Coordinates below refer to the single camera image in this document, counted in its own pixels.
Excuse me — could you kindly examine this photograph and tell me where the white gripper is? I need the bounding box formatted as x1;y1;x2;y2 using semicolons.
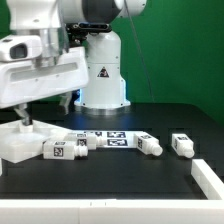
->
0;47;89;126

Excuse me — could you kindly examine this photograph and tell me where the white square table top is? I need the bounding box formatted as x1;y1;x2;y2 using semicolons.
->
0;120;71;163

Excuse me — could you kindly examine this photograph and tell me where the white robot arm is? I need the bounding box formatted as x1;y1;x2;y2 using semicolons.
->
0;0;147;126

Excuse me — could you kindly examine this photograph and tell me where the white left fence piece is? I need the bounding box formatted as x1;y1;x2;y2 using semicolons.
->
0;158;3;176

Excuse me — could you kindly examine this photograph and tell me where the white front fence bar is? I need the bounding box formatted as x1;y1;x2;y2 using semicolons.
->
0;200;224;224

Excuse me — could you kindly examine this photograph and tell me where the white fence bar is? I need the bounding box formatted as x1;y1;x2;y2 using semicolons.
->
0;200;224;224
191;159;224;201

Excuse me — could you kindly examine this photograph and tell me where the white right fence bar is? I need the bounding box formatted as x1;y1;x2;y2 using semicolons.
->
191;159;224;201

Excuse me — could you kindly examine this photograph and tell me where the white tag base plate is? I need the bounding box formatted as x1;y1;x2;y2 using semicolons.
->
61;130;144;149

